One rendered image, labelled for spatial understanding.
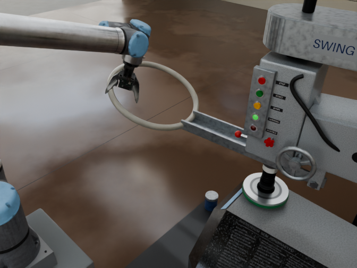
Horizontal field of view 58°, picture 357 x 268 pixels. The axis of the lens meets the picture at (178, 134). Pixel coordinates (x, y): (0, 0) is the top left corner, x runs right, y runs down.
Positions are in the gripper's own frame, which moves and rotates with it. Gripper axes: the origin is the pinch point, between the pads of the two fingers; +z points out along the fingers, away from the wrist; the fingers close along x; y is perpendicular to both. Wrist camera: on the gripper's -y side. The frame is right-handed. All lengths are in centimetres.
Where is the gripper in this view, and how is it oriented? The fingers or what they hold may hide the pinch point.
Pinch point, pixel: (121, 98)
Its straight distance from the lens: 154.6
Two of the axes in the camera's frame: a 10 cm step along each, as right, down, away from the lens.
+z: -3.3, 7.9, 5.3
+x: 9.5, 2.7, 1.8
